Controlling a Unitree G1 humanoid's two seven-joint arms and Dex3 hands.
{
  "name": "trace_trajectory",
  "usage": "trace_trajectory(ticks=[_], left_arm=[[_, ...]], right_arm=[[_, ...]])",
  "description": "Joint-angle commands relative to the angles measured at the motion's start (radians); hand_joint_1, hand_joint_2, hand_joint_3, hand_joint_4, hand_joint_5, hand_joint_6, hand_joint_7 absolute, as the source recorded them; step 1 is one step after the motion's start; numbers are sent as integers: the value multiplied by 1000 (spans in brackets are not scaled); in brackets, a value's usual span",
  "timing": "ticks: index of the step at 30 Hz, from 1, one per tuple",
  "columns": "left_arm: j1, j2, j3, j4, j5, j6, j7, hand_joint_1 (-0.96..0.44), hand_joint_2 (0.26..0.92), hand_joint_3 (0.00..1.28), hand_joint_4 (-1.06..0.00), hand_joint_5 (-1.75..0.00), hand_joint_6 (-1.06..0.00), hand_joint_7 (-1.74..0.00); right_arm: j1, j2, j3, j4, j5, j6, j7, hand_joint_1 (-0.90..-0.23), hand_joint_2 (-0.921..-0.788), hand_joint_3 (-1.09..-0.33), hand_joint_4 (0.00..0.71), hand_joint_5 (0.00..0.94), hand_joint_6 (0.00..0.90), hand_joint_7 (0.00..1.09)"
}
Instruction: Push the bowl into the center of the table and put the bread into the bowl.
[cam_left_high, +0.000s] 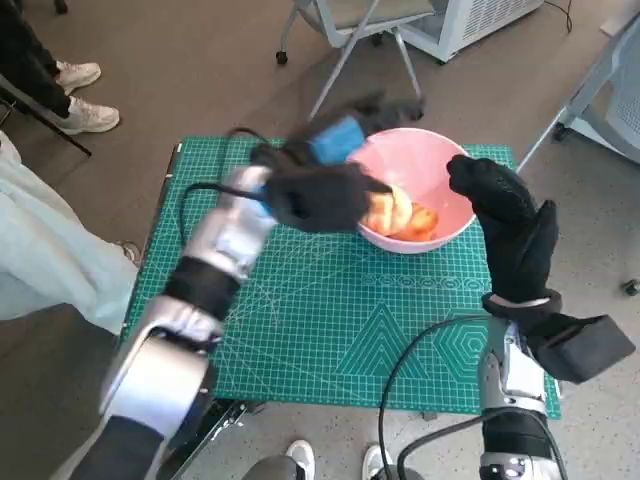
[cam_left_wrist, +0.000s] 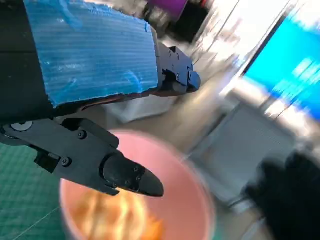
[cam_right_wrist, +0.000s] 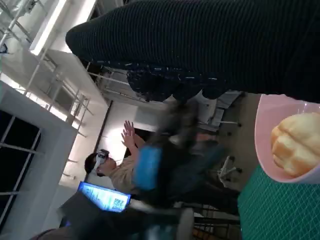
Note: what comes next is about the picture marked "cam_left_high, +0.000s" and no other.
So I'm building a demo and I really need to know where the black left hand blue tape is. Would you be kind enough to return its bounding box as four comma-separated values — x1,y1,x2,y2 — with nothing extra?
249,92,426,172

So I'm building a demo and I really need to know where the thin black floor cable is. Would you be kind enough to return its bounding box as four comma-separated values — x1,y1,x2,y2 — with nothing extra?
542,0,574,34

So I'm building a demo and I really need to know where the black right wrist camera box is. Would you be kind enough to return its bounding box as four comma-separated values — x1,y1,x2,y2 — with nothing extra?
532,313,637,385

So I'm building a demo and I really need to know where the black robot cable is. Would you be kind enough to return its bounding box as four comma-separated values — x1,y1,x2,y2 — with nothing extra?
397,419,569,480
377,314,489,480
178,128,271,241

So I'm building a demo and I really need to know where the black knitted gloved right hand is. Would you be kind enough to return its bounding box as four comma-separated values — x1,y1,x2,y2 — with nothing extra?
445,154,560,304

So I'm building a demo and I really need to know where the grey office chair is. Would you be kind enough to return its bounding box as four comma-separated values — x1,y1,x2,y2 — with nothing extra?
274,0,436,121

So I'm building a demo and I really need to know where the black metal stand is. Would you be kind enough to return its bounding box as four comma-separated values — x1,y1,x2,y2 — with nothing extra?
0,74,93,157

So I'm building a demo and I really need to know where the person with headset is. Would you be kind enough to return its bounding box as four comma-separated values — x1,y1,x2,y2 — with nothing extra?
0,0,121,136

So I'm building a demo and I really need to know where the long toy bread loaf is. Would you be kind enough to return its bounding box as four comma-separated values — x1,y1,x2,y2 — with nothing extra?
389,202,441,242

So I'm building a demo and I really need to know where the seated person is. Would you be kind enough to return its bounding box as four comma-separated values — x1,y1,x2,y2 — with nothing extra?
0,130,143,335

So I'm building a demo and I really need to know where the green cutting mat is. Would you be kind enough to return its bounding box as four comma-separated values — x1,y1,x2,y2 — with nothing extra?
121,135,562,419

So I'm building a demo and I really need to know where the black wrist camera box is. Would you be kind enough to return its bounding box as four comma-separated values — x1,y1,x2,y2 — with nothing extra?
532,313,637,385
263,163,394,235

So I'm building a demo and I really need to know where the pink bowl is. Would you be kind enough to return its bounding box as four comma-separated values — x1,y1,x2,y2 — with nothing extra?
347,128,478,254

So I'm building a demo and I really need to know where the white perforated cabinet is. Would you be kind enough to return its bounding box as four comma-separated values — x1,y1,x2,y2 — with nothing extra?
397,0,544,64

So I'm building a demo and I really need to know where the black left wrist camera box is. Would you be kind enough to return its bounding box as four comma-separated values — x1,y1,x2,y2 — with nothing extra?
263,163,394,235

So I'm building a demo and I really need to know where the white shoe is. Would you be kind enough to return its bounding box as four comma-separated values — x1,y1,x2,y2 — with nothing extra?
360,443,394,480
285,439,316,480

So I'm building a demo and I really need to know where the round toy bread bun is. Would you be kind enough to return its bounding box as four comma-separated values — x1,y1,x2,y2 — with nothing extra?
362,184,414,235

